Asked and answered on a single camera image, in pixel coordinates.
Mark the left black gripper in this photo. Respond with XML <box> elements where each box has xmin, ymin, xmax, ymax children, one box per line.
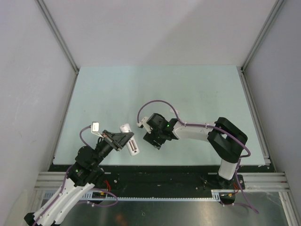
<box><xmin>92</xmin><ymin>129</ymin><xmax>134</xmax><ymax>167</ymax></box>

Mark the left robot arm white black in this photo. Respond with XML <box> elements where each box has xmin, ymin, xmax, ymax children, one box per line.
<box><xmin>24</xmin><ymin>130</ymin><xmax>134</xmax><ymax>226</ymax></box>

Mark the aluminium frame post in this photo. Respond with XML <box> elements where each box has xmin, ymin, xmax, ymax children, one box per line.
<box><xmin>35</xmin><ymin>0</ymin><xmax>79</xmax><ymax>73</ymax></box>
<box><xmin>241</xmin><ymin>0</ymin><xmax>286</xmax><ymax>71</ymax></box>

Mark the white battery compartment cover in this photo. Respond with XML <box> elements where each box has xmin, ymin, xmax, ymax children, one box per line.
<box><xmin>169</xmin><ymin>108</ymin><xmax>180</xmax><ymax>114</ymax></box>

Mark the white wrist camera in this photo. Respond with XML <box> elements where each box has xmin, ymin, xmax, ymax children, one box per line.
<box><xmin>136</xmin><ymin>117</ymin><xmax>151</xmax><ymax>134</ymax></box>
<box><xmin>91</xmin><ymin>121</ymin><xmax>101</xmax><ymax>137</ymax></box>

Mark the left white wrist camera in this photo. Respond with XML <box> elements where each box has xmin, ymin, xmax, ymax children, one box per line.
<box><xmin>91</xmin><ymin>121</ymin><xmax>101</xmax><ymax>137</ymax></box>

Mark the right aluminium frame post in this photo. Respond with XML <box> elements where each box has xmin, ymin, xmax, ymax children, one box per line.
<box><xmin>241</xmin><ymin>0</ymin><xmax>286</xmax><ymax>71</ymax></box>

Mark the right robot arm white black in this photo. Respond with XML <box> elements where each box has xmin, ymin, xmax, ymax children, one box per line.
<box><xmin>139</xmin><ymin>113</ymin><xmax>248</xmax><ymax>189</ymax></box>

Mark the left aluminium frame post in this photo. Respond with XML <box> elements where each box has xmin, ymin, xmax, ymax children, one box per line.
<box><xmin>35</xmin><ymin>0</ymin><xmax>79</xmax><ymax>73</ymax></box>

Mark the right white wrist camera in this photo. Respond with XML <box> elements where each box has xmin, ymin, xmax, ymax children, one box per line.
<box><xmin>136</xmin><ymin>117</ymin><xmax>151</xmax><ymax>134</ymax></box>

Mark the white remote control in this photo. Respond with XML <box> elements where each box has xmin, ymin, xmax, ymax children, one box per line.
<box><xmin>119</xmin><ymin>123</ymin><xmax>140</xmax><ymax>156</ymax></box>

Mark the grey slotted cable duct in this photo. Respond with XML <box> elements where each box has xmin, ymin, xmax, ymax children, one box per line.
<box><xmin>79</xmin><ymin>189</ymin><xmax>245</xmax><ymax>202</ymax></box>

